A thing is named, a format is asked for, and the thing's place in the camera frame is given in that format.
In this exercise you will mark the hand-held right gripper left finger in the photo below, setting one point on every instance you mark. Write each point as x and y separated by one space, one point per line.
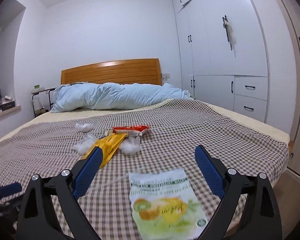
88 172

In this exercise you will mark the green fruit print bag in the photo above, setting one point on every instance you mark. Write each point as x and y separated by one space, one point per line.
165 200

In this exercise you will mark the wall socket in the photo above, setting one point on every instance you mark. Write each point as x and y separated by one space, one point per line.
166 75

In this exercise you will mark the yellow packet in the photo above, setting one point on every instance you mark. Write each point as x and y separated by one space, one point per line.
110 145

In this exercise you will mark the hanger with white plastic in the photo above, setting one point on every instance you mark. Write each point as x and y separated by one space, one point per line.
231 33

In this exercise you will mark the crumpled white plastic wrap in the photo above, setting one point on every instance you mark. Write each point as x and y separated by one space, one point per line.
130 146

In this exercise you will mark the black metal bedside table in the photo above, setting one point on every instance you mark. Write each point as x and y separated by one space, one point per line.
40 91

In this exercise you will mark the black box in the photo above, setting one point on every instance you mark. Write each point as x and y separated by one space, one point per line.
8 104

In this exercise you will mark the light blue duvet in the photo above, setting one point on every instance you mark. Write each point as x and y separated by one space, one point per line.
115 97

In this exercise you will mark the white wardrobe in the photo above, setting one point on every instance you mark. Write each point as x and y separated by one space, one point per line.
215 67

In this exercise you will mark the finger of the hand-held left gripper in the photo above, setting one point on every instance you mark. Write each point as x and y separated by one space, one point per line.
5 211
10 188

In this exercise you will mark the wooden bed with checked cover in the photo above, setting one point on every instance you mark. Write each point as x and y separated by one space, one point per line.
190 130

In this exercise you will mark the red white snack wrapper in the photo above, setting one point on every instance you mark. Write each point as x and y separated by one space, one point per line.
131 130

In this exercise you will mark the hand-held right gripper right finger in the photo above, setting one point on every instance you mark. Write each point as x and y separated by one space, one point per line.
210 172

